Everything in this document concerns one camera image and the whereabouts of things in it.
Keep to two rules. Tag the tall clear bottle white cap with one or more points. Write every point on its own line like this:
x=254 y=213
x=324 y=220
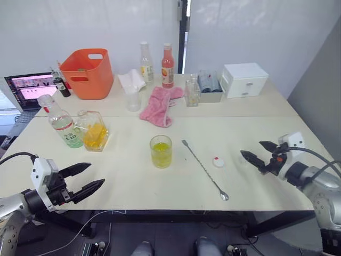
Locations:
x=147 y=72

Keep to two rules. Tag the pink towel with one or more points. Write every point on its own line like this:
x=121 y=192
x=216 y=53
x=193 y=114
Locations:
x=157 y=109

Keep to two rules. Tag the grey rounded shape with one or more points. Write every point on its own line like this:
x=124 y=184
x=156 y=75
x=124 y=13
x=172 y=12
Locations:
x=209 y=246
x=142 y=249

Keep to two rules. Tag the black door frame post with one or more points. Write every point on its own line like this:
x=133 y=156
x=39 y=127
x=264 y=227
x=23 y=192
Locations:
x=183 y=40

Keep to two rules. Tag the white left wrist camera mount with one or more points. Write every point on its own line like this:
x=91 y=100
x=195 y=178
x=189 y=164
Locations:
x=40 y=168

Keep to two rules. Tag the square bottle yellow liquid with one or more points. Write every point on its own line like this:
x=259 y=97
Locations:
x=94 y=133

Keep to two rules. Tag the small clear glass jar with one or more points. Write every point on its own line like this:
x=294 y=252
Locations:
x=192 y=96

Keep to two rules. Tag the black laptop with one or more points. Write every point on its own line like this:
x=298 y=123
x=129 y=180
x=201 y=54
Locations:
x=32 y=88

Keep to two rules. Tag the rolled grey cloth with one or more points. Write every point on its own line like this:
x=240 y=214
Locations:
x=205 y=81
x=215 y=82

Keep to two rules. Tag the long metal bar spoon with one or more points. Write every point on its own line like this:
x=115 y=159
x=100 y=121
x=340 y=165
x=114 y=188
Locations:
x=205 y=170

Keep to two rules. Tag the white tissue paper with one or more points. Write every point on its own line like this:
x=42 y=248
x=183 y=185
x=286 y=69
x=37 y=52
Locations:
x=131 y=78

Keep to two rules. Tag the white and red bottle cap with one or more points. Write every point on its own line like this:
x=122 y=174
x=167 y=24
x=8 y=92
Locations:
x=218 y=162

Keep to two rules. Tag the orange plastic basket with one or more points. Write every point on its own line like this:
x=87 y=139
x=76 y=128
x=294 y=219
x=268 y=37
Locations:
x=92 y=82

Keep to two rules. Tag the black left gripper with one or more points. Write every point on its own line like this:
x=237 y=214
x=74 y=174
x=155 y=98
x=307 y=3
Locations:
x=59 y=192

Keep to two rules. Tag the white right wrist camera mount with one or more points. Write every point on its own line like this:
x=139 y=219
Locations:
x=293 y=140

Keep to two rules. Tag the small dark green bottle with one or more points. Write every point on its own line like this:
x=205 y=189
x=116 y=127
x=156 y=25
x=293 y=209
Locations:
x=63 y=88

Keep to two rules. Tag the black foot pedal device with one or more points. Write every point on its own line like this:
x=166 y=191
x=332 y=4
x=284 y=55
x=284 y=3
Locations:
x=237 y=251
x=93 y=249

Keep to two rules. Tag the white drawer box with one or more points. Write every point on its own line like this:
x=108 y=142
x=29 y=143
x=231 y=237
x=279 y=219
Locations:
x=246 y=82

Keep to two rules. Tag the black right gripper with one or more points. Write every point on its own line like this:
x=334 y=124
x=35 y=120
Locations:
x=275 y=164

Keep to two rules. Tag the glass with yellow-green liquid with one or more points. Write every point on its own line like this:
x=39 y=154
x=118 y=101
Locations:
x=160 y=154

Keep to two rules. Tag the clear bottle green label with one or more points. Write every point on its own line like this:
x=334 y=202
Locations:
x=65 y=128

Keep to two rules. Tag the pink juice bottle red cap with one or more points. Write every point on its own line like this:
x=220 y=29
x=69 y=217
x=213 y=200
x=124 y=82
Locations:
x=167 y=72

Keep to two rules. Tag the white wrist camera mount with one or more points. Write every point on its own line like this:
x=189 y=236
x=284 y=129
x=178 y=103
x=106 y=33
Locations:
x=293 y=140
x=40 y=168

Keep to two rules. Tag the clear plastic cup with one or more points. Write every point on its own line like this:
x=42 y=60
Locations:
x=132 y=101

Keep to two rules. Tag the grey storage box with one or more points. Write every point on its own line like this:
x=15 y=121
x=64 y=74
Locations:
x=211 y=96

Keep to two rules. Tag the black table frame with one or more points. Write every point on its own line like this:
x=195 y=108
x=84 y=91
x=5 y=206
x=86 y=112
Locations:
x=186 y=215

